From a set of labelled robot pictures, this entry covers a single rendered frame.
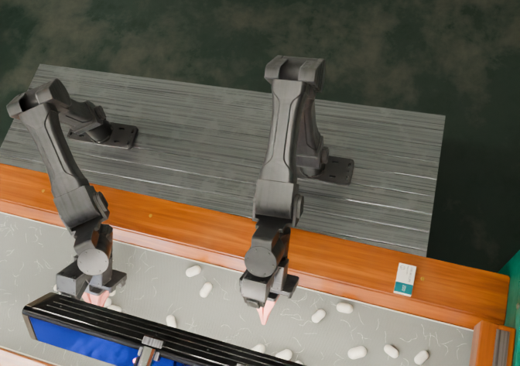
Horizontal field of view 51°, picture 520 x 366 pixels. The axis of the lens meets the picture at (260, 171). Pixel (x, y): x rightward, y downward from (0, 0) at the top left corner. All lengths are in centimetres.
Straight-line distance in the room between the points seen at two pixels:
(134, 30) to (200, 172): 138
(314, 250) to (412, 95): 119
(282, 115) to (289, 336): 49
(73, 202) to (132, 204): 27
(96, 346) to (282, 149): 44
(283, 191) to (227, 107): 60
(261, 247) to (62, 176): 43
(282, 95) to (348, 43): 146
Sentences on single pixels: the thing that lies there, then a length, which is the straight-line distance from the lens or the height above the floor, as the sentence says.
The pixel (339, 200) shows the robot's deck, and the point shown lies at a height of 67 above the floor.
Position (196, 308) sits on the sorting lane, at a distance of 124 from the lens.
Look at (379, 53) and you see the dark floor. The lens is 236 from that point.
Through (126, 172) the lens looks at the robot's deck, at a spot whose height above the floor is 67.
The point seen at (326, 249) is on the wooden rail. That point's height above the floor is 77.
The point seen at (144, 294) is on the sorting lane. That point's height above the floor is 74.
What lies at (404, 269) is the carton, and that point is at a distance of 117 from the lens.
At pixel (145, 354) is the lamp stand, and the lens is 85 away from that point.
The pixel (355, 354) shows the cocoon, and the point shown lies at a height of 76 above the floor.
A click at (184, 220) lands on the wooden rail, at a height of 76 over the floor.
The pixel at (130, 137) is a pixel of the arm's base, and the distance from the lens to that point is 153.
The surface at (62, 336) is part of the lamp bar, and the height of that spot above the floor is 109.
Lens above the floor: 191
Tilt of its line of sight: 64 degrees down
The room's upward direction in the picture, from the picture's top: 22 degrees counter-clockwise
